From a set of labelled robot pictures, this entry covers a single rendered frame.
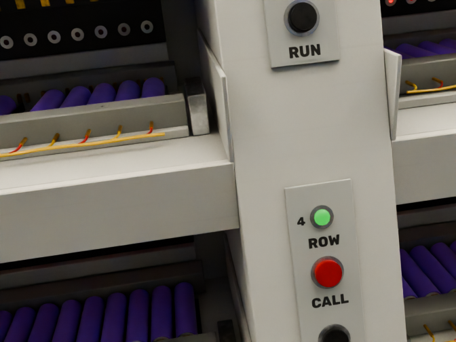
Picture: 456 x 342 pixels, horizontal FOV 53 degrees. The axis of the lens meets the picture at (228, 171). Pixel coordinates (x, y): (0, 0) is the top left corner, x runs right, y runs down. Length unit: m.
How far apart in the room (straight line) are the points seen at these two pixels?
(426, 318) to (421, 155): 0.15
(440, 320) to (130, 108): 0.29
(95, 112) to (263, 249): 0.14
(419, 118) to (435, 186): 0.05
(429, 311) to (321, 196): 0.17
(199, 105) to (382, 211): 0.13
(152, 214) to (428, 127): 0.18
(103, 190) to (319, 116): 0.13
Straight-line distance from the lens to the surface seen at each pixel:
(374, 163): 0.28
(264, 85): 0.27
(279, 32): 0.27
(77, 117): 0.31
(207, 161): 0.27
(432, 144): 0.30
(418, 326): 0.41
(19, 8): 0.45
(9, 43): 0.46
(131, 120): 0.31
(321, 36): 0.27
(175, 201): 0.27
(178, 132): 0.31
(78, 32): 0.44
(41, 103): 0.37
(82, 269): 0.47
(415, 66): 0.37
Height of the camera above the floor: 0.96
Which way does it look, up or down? 7 degrees down
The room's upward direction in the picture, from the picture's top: 7 degrees counter-clockwise
